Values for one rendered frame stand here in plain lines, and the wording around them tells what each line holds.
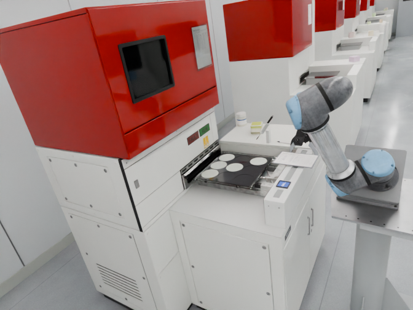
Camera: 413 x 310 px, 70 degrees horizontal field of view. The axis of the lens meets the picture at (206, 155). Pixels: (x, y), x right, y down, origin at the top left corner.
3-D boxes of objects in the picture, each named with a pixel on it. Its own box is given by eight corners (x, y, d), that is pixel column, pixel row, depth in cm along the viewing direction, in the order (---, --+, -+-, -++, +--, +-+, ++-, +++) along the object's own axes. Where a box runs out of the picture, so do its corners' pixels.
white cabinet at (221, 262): (193, 312, 194) (168, 210, 160) (251, 223, 266) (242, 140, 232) (290, 356, 161) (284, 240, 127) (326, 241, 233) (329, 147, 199)
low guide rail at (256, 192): (198, 184, 179) (197, 180, 178) (200, 183, 181) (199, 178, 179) (278, 199, 153) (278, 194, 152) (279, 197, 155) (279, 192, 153)
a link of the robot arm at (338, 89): (350, 62, 98) (335, 79, 144) (318, 80, 102) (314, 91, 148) (367, 93, 98) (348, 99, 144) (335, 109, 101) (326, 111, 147)
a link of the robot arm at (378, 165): (401, 175, 125) (401, 166, 114) (369, 189, 130) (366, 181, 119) (385, 152, 131) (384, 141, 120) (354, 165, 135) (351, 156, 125)
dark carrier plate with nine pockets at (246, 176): (195, 178, 172) (195, 177, 172) (222, 152, 198) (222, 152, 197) (249, 187, 154) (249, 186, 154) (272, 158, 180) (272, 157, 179)
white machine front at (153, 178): (139, 231, 147) (117, 159, 130) (218, 158, 207) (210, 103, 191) (144, 232, 145) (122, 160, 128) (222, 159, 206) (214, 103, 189)
